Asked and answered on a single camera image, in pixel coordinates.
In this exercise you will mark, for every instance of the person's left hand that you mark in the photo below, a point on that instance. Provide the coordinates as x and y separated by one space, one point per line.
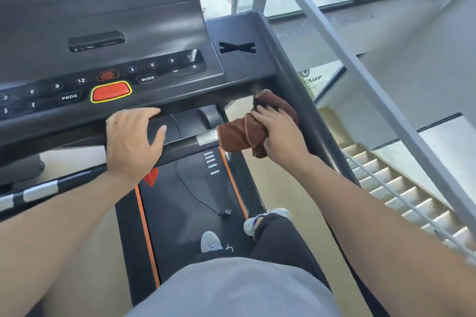
130 146

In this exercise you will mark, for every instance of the person's right hand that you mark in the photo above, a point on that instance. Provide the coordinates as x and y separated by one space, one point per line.
286 142

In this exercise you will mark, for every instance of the brown microfibre cloth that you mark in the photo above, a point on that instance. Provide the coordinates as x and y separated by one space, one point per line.
238 134

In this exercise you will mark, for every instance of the person's left forearm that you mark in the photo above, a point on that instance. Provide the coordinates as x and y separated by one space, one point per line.
55 235

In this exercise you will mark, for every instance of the person's right forearm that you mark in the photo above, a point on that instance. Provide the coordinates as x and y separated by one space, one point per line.
390 238

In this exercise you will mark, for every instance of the person's right grey shoe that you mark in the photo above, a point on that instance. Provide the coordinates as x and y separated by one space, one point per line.
277 212

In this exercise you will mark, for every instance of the person's grey shoe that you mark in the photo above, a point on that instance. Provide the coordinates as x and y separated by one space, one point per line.
277 212
208 240

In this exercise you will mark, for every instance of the person's left grey shoe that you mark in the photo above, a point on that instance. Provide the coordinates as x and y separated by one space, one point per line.
208 240

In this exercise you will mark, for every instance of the person's grey shirt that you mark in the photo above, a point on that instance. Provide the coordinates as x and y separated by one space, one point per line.
230 290

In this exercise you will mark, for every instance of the green printed floor mat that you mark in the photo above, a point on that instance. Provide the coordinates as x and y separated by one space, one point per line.
320 79

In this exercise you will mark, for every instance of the grey staircase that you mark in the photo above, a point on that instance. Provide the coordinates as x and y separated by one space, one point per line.
390 179

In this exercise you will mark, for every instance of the grey metal handrail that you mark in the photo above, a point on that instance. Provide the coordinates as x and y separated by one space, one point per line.
342 45

